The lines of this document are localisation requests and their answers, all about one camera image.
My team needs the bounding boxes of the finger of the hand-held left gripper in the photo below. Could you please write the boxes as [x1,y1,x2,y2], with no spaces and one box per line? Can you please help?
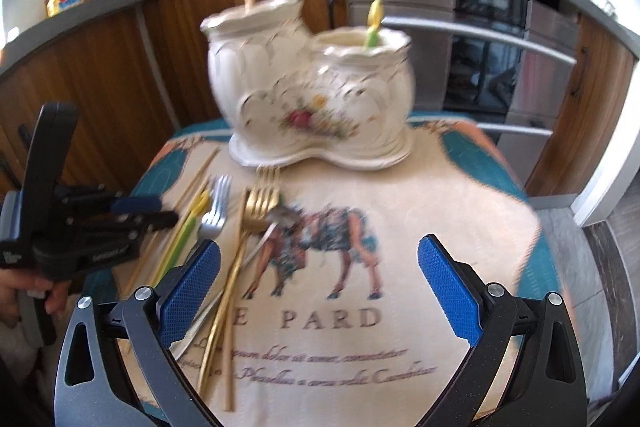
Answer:
[112,211,181,240]
[107,194,163,218]

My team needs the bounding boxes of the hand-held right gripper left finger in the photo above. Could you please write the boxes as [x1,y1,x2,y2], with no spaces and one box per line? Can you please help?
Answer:
[54,238,223,427]

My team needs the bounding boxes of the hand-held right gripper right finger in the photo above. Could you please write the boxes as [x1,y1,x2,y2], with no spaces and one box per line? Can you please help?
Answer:
[416,234,590,427]

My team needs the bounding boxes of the silver fork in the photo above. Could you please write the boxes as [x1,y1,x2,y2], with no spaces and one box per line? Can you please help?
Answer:
[196,174,234,242]

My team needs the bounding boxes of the gold fork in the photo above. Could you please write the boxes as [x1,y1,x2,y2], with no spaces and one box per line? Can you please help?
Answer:
[199,166,282,393]

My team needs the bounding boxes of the silver spoon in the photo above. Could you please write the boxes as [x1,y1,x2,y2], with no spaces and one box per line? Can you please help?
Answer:
[170,206,302,355]

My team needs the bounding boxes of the cream floral ceramic utensil holder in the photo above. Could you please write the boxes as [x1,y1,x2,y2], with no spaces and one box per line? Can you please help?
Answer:
[200,0,416,170]

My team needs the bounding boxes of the person's left hand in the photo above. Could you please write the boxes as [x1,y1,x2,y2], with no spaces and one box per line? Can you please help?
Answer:
[0,268,71,333]

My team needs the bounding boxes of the gold metal utensil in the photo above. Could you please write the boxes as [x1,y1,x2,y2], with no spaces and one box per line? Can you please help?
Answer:
[223,189,251,412]

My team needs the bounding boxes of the printed tablecloth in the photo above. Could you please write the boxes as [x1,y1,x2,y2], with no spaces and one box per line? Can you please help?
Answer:
[100,112,561,427]

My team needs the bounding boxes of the wooden cabinet door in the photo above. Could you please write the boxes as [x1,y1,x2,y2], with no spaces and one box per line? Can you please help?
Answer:
[0,9,173,202]
[140,0,351,132]
[522,14,638,198]

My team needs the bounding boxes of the yellow green plastic utensil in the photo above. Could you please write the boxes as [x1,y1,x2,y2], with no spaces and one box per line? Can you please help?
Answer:
[366,0,384,50]

